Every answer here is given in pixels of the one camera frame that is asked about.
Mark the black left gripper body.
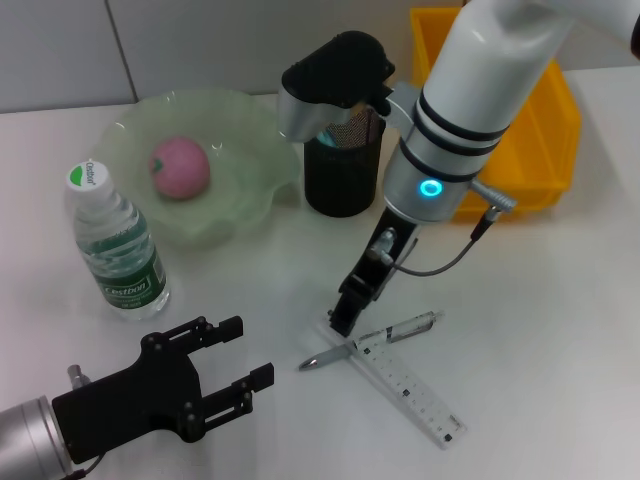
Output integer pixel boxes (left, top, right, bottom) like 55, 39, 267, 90
52, 333, 207, 465

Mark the transparent plastic ruler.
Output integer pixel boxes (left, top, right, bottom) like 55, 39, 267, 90
317, 309, 467, 450

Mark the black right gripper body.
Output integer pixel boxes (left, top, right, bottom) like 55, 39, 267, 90
338, 205, 422, 306

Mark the grey retractable pen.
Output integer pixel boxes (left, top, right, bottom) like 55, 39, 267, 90
298, 309, 446, 372

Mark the clear water bottle green label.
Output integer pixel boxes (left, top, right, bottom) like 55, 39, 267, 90
63, 159, 171, 321

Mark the pink peach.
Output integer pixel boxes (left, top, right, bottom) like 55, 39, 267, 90
148, 136, 211, 201

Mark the grey left arm cable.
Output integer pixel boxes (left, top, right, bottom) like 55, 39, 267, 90
69, 454, 106, 479

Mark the yellow plastic storage bin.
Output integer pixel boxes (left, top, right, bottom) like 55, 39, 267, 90
409, 7, 583, 222

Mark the pale green glass fruit plate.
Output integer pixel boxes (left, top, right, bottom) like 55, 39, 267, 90
94, 87, 302, 249

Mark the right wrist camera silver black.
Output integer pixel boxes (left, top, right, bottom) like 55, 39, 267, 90
278, 30, 397, 145

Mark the black mesh pen holder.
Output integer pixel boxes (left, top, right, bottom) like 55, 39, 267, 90
303, 107, 387, 219

